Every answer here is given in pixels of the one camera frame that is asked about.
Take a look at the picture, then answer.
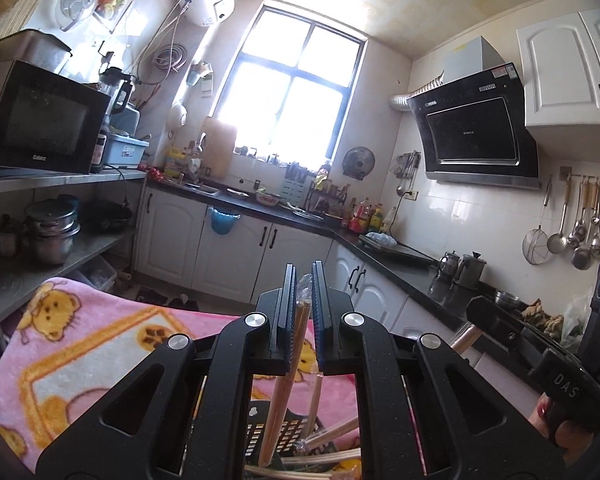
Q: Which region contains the stack of steel pots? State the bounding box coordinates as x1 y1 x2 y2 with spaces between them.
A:
24 199 82 266

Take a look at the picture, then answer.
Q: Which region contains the white round cover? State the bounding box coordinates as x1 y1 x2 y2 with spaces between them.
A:
47 0 102 32

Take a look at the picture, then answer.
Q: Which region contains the wooden cutting board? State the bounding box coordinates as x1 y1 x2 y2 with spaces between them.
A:
200 117 237 179

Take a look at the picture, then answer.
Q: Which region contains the pile of ginger roots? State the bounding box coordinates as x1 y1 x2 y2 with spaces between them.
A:
522 299 565 331

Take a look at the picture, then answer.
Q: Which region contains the black blender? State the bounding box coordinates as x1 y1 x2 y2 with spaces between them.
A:
99 66 135 128

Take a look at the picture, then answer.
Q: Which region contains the clear plastic bag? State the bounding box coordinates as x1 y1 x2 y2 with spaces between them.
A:
562 294 597 348

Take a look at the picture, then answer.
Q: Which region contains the small hanging utensil rack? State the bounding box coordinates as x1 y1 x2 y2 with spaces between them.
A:
394 151 422 197

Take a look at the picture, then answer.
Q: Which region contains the small wall fan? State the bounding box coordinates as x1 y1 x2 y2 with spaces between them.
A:
342 146 377 182

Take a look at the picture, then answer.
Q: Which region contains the black spice rack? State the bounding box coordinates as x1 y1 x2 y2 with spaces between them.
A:
306 180 352 222

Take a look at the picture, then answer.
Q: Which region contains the blue hanging waste bin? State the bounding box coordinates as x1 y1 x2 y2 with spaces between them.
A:
209 205 242 237

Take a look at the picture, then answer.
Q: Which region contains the light blue plastic box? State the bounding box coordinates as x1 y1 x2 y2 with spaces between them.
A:
101 132 151 167

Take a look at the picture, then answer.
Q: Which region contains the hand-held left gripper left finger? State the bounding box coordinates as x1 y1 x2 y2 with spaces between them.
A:
35 262 301 480

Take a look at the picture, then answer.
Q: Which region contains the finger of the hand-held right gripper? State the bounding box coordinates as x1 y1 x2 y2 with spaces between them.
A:
467 296 588 373

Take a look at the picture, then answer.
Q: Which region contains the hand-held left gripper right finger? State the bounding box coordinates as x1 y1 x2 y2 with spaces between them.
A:
311 260 571 480

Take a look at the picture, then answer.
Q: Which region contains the row of hanging ladles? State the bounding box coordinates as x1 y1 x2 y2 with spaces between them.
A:
547 174 600 272

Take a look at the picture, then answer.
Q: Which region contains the kitchen window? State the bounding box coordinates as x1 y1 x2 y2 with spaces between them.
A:
212 4 370 162

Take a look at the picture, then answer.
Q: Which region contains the silver exhaust duct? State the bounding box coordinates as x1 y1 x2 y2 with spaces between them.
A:
387 76 447 116

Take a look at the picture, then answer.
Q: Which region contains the black baking tray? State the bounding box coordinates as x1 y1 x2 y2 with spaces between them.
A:
359 232 438 264

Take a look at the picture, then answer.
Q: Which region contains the grey metal box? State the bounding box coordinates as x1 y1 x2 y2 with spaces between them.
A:
0 29 73 77

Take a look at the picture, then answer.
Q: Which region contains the person's right hand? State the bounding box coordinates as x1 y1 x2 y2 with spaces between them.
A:
529 394 596 458

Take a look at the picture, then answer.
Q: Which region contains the white wall cabinet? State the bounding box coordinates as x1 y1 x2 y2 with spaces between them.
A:
516 7 600 129

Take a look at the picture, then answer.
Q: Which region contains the black microwave oven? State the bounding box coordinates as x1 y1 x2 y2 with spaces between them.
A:
0 59 112 177

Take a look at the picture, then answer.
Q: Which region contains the steel bowl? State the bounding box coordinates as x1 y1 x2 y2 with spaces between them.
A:
495 289 529 311

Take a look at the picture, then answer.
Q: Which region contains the knife block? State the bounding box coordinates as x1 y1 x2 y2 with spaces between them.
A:
282 162 309 211

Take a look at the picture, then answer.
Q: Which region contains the grey perforated utensil basket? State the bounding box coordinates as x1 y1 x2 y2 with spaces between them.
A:
242 400 361 480

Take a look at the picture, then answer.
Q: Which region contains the clear plastic container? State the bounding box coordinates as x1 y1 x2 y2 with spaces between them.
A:
72 255 117 292

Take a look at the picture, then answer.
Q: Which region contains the stainless steel shelf rack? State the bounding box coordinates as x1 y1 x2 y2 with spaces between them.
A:
0 167 148 341

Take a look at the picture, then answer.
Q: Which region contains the black range hood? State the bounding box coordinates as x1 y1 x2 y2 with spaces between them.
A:
406 35 542 192

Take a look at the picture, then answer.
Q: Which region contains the cluster of condiment bottles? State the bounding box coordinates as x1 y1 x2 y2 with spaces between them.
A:
349 196 397 237

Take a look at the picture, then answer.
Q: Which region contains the pink printed fleece blanket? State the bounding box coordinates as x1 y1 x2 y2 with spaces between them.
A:
0 276 361 476

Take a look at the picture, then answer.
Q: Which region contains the steel kettle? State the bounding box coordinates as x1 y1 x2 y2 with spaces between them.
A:
457 251 487 289
437 251 461 281

